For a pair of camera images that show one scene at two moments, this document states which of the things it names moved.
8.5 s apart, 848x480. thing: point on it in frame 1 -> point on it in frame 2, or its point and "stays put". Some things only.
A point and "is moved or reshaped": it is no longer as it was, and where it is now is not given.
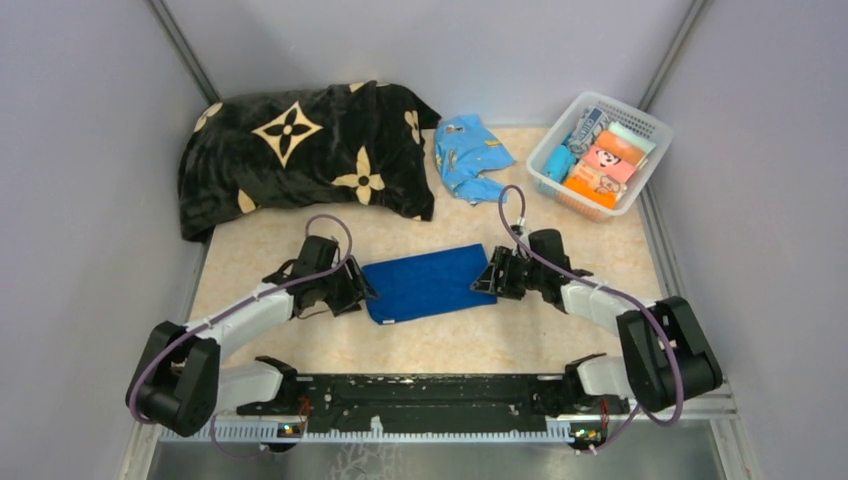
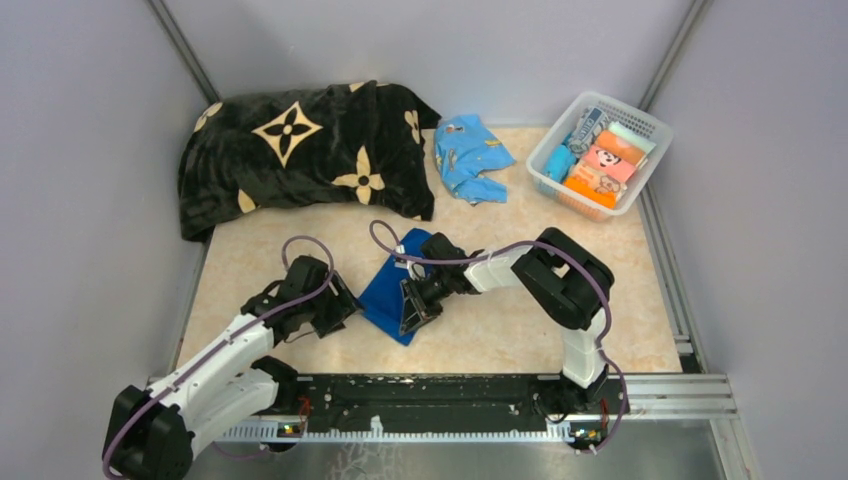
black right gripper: (490, 279) -> (417, 310)
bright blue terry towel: (559, 163) stays put
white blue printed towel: (588, 128) stays put
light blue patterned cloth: (466, 151) stays put
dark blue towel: (426, 283) is moved or reshaped
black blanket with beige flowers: (349, 146) stays put
